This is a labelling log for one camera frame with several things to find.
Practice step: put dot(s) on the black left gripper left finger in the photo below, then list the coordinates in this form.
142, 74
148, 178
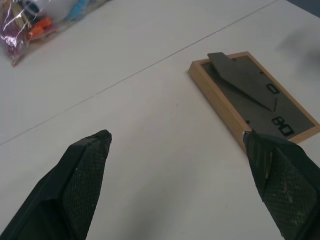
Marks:
75, 180

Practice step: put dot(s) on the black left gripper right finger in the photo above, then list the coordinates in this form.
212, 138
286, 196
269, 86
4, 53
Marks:
282, 180

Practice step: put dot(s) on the clear plastic bag of toys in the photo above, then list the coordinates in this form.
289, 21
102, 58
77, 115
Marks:
32, 25

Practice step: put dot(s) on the wooden framed puzzle board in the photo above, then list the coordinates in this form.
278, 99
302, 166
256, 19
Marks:
245, 97

